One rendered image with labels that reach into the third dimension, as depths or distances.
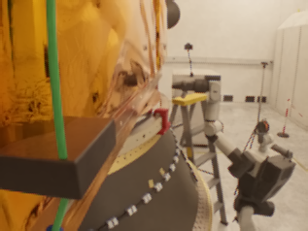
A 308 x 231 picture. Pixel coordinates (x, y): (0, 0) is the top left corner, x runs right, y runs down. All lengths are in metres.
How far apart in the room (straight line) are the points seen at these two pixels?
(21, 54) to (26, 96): 0.03
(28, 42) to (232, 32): 8.50
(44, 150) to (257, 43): 8.81
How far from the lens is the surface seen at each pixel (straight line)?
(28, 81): 0.20
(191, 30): 8.39
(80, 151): 0.16
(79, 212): 0.35
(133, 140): 0.75
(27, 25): 0.20
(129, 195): 0.79
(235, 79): 8.73
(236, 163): 1.41
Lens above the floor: 1.99
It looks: 16 degrees down
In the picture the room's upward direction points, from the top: straight up
